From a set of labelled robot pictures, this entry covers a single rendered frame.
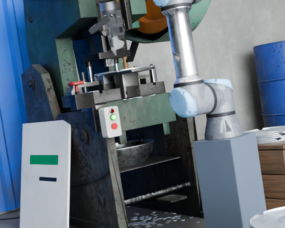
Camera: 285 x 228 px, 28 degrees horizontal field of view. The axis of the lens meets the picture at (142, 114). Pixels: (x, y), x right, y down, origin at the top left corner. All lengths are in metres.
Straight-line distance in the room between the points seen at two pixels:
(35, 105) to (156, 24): 0.79
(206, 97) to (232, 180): 0.33
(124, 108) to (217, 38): 2.42
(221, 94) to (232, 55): 2.89
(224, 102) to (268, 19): 3.30
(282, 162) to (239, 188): 0.42
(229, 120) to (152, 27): 1.09
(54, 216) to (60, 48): 0.86
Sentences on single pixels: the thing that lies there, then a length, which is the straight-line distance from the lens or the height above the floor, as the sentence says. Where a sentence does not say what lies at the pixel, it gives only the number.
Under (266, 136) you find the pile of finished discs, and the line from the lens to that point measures 2.67.
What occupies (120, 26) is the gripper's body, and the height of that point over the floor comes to 0.98.
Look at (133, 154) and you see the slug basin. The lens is 2.81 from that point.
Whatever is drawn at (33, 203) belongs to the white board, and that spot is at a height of 0.16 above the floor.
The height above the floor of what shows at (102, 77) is 0.77.
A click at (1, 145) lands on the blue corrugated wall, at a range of 3.83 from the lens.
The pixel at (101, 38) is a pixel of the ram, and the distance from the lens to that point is 2.84.
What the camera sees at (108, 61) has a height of 0.85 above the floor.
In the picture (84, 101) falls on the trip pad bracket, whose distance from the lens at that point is 2.55.
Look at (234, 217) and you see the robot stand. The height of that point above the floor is 0.15.
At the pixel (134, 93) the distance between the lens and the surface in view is 2.79.
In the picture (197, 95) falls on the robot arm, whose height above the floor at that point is 0.63.
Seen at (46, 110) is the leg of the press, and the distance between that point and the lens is 3.04.
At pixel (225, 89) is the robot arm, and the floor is 0.63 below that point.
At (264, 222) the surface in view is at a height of 0.26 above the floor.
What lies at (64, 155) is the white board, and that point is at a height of 0.41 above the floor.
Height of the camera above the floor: 0.70
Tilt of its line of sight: 3 degrees down
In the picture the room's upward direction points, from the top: 9 degrees counter-clockwise
